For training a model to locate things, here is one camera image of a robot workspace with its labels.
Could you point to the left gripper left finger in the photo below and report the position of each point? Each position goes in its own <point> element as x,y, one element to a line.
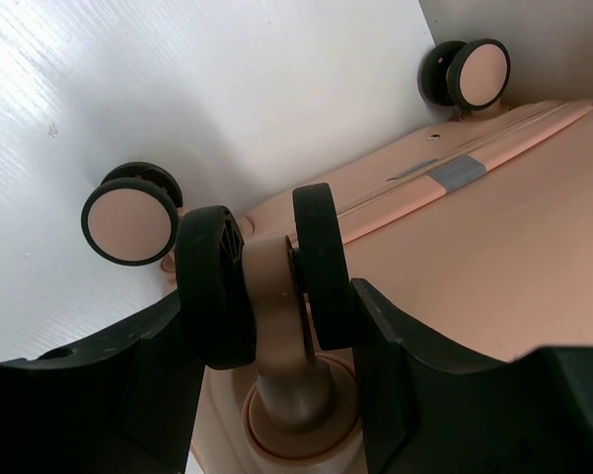
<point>122,400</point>

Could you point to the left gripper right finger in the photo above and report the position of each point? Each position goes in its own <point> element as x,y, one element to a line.
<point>430,405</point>

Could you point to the pink suitcase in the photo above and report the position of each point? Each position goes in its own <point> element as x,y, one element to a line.
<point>480,227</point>

